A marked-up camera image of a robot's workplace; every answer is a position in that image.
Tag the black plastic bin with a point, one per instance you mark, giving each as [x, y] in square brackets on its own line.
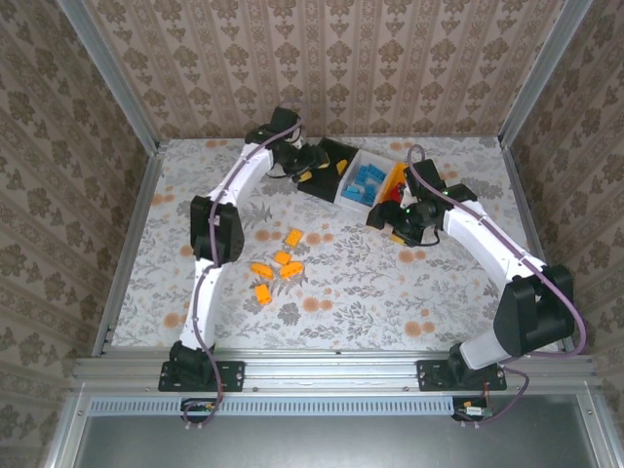
[326, 184]

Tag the blue lego brick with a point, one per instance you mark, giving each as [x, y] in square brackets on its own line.
[372, 194]
[361, 175]
[365, 183]
[376, 170]
[352, 193]

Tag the red lego brick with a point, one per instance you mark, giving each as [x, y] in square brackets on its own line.
[391, 196]
[400, 186]

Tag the orange lego brick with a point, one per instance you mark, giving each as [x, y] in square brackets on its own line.
[282, 258]
[263, 294]
[291, 269]
[341, 166]
[293, 237]
[262, 269]

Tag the white plastic bin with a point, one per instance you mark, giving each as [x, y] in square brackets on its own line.
[353, 206]

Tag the yellow plastic bin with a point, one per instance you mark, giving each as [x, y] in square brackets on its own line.
[396, 171]

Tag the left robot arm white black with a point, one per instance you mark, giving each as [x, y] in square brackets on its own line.
[217, 229]

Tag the floral patterned table cover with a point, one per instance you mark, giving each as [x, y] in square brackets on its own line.
[341, 317]

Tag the small connector board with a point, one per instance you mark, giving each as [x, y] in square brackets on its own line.
[200, 407]
[475, 411]

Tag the grey metal panel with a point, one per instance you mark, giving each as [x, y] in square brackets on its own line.
[317, 443]

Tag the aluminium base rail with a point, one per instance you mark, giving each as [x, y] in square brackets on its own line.
[331, 370]

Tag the aluminium frame post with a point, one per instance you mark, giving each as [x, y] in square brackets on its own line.
[543, 73]
[111, 73]

